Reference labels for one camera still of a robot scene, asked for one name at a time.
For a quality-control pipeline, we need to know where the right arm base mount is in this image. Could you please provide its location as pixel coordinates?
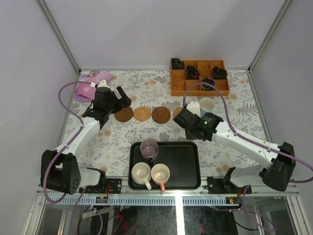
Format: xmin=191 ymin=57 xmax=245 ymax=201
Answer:
xmin=203 ymin=177 xmax=245 ymax=195

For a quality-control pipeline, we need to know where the black serving tray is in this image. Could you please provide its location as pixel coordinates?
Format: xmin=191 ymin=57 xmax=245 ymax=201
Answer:
xmin=129 ymin=141 xmax=201 ymax=184

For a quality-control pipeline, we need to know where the rolled dark sock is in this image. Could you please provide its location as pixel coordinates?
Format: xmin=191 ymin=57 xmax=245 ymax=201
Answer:
xmin=200 ymin=77 xmax=216 ymax=91
xmin=171 ymin=58 xmax=185 ymax=70
xmin=212 ymin=66 xmax=227 ymax=80
xmin=185 ymin=65 xmax=200 ymax=80

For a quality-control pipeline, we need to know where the purple mug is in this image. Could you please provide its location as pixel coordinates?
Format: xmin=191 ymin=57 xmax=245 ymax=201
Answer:
xmin=139 ymin=139 xmax=158 ymax=165

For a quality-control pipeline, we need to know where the pink mug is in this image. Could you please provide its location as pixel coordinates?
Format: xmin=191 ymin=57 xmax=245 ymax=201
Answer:
xmin=151 ymin=164 xmax=170 ymax=192

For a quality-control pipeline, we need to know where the blue mug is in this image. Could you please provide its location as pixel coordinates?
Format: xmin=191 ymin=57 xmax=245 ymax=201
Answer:
xmin=199 ymin=97 xmax=215 ymax=117

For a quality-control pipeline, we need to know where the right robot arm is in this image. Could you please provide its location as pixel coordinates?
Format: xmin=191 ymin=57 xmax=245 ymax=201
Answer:
xmin=174 ymin=108 xmax=295 ymax=193

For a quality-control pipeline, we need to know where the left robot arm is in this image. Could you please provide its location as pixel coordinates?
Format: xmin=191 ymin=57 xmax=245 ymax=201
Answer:
xmin=41 ymin=85 xmax=132 ymax=194

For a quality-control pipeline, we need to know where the dark brown wooden coaster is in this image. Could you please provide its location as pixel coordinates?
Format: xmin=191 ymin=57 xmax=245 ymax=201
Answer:
xmin=114 ymin=107 xmax=134 ymax=122
xmin=152 ymin=107 xmax=171 ymax=124

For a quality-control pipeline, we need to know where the woven rattan coaster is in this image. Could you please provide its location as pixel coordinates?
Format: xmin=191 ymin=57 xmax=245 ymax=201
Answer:
xmin=134 ymin=106 xmax=151 ymax=121
xmin=173 ymin=107 xmax=183 ymax=118

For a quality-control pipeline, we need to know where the cream white mug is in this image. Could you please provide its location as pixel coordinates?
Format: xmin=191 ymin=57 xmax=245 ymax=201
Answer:
xmin=131 ymin=162 xmax=152 ymax=190

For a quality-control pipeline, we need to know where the pink folded cloth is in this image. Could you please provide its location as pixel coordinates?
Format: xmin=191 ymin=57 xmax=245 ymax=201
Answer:
xmin=74 ymin=70 xmax=113 ymax=101

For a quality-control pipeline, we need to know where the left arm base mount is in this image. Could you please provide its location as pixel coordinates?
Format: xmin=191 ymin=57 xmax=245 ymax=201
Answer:
xmin=85 ymin=178 xmax=122 ymax=194

